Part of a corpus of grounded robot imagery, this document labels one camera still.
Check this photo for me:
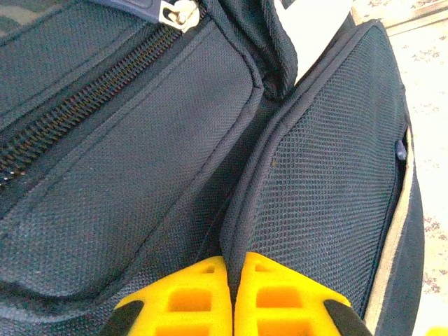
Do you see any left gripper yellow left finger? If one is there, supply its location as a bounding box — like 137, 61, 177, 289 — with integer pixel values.
99, 255, 234, 336

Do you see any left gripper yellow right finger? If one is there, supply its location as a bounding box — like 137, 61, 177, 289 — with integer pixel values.
233, 251, 372, 336

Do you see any navy blue student backpack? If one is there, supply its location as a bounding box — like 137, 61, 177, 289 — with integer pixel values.
0, 0, 426, 336

